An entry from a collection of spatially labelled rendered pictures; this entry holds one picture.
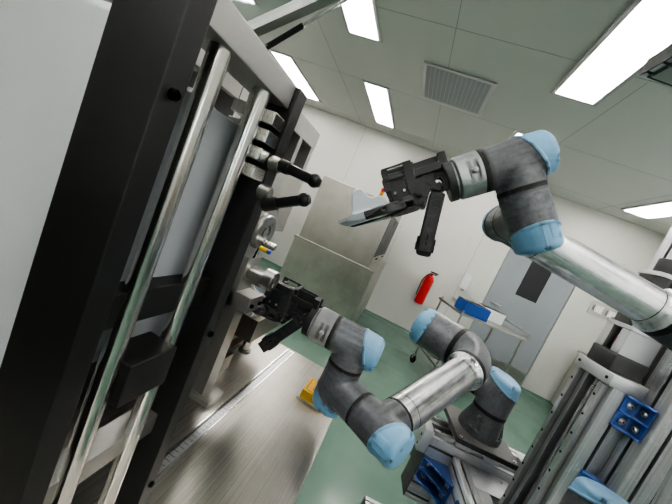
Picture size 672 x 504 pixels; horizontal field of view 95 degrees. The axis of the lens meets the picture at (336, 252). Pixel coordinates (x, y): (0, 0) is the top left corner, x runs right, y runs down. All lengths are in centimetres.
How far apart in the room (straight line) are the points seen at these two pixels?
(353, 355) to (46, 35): 60
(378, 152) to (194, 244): 506
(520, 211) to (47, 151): 60
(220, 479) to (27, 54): 58
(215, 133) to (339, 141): 520
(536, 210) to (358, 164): 482
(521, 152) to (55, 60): 58
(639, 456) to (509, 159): 80
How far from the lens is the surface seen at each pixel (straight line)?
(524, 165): 58
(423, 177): 58
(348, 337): 64
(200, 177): 30
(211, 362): 68
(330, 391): 68
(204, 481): 61
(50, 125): 41
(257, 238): 62
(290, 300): 67
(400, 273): 510
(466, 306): 366
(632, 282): 78
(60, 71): 41
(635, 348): 112
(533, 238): 57
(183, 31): 22
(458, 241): 512
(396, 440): 61
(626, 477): 114
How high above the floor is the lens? 135
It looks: 7 degrees down
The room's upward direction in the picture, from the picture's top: 24 degrees clockwise
